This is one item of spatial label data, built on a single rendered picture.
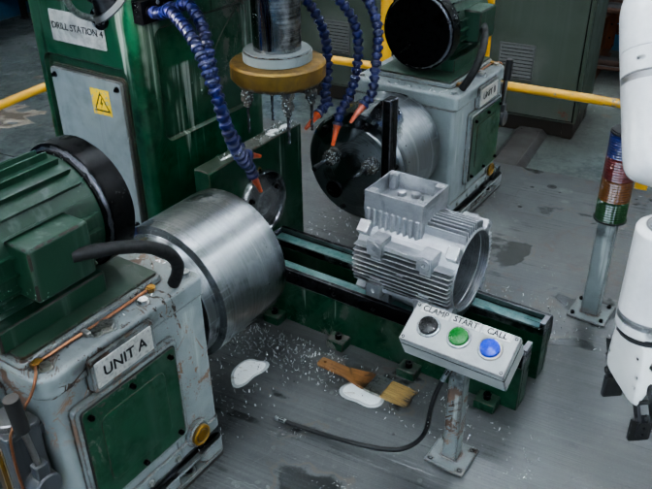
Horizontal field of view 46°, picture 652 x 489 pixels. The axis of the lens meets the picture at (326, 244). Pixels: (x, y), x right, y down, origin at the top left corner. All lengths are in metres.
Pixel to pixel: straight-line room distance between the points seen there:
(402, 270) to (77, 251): 0.61
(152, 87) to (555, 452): 0.97
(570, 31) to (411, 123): 2.82
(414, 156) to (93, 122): 0.67
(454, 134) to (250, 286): 0.75
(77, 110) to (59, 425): 0.77
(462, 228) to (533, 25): 3.22
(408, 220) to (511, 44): 3.26
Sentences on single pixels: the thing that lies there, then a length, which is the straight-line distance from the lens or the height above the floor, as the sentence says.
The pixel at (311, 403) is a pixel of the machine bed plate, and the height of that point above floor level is 0.80.
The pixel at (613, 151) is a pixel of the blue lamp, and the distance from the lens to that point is 1.53.
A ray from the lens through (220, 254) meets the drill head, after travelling 1.23.
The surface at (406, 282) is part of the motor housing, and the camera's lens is 1.37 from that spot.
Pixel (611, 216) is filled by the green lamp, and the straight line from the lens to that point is 1.58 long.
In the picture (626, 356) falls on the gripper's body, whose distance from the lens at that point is 1.15.
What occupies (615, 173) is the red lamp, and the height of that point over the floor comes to 1.14.
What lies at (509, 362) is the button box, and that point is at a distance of 1.13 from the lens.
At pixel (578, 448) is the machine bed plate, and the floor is 0.80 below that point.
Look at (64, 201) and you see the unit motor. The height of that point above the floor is 1.32.
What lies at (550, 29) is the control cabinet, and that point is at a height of 0.62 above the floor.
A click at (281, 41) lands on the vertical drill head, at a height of 1.38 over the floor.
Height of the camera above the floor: 1.77
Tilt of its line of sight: 31 degrees down
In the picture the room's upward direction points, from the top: 1 degrees counter-clockwise
